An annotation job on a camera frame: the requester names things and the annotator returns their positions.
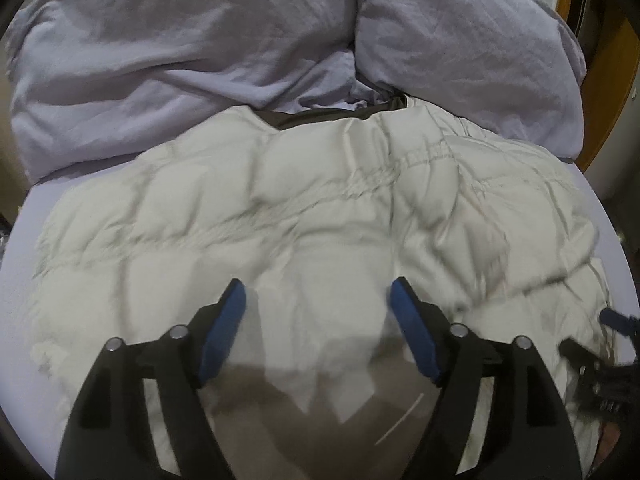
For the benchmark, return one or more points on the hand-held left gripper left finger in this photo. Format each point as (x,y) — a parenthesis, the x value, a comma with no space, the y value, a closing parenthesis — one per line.
(225,325)

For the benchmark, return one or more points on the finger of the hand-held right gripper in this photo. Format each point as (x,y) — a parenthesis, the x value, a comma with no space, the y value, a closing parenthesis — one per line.
(622,321)
(582,355)

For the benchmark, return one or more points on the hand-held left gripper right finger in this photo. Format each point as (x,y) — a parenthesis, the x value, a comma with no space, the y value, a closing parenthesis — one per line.
(412,325)

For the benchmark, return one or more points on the white puffer jacket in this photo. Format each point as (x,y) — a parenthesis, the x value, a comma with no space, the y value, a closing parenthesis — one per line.
(320,210)

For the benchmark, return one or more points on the bed with lavender sheet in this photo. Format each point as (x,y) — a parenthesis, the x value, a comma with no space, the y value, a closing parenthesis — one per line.
(20,360)

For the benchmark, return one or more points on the crumpled lavender duvet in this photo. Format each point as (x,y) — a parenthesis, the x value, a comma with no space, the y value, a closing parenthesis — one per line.
(175,60)

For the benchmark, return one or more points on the lavender pillow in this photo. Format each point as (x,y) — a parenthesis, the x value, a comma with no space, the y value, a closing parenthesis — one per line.
(465,50)

